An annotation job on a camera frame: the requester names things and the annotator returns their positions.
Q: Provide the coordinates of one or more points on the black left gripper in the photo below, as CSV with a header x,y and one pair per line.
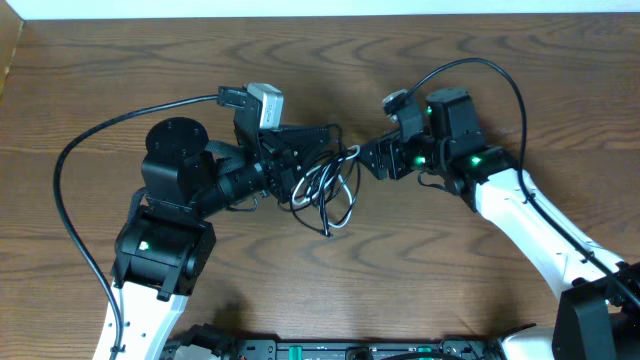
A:
x,y
278,162

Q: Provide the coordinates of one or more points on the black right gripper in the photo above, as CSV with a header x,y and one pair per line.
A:
x,y
393,149

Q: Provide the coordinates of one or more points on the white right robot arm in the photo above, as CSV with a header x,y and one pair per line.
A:
x,y
597,290

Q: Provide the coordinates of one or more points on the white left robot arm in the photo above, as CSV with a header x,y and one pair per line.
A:
x,y
167,240

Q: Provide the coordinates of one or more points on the brown cardboard panel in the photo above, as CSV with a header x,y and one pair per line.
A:
x,y
11,26

